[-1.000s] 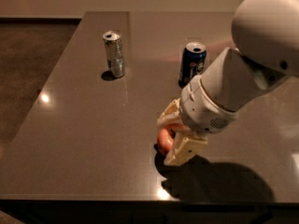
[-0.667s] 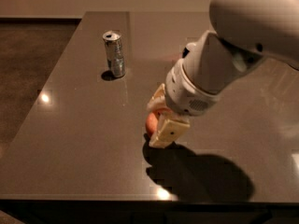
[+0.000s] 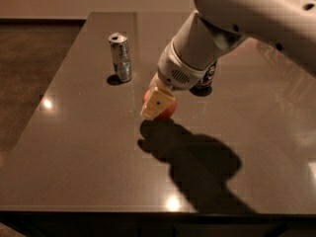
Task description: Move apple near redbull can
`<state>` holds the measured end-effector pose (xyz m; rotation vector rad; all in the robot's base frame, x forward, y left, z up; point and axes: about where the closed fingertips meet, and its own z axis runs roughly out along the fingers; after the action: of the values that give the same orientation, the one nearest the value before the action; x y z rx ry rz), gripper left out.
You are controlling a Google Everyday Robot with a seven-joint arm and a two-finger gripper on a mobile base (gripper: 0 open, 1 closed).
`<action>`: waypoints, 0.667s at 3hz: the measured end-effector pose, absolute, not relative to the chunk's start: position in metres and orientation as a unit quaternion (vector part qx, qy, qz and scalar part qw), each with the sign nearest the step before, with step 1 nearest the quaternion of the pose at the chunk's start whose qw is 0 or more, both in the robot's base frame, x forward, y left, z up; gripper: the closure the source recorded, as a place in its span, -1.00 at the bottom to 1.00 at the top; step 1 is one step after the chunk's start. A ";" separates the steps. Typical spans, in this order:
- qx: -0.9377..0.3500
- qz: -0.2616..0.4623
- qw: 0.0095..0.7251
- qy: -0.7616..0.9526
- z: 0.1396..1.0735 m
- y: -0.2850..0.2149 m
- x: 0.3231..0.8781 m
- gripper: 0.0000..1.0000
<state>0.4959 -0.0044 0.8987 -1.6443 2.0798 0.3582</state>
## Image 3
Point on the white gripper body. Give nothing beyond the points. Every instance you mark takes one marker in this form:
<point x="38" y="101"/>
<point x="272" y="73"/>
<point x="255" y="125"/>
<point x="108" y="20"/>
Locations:
<point x="174" y="72"/>

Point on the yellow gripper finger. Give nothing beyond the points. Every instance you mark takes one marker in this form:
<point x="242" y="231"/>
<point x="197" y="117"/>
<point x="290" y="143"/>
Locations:
<point x="156" y="82"/>
<point x="157" y="103"/>

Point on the red yellow apple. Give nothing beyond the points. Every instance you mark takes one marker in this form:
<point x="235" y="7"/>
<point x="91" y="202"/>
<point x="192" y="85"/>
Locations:
<point x="166" y="109"/>

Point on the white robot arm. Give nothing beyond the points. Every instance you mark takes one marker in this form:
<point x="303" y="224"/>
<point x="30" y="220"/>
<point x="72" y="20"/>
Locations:
<point x="215" y="28"/>

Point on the blue soda can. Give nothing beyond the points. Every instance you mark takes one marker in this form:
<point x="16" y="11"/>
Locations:
<point x="205" y="83"/>

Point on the silver redbull can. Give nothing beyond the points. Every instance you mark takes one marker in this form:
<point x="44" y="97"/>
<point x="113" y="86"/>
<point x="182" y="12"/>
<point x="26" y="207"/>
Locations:
<point x="120" y="54"/>

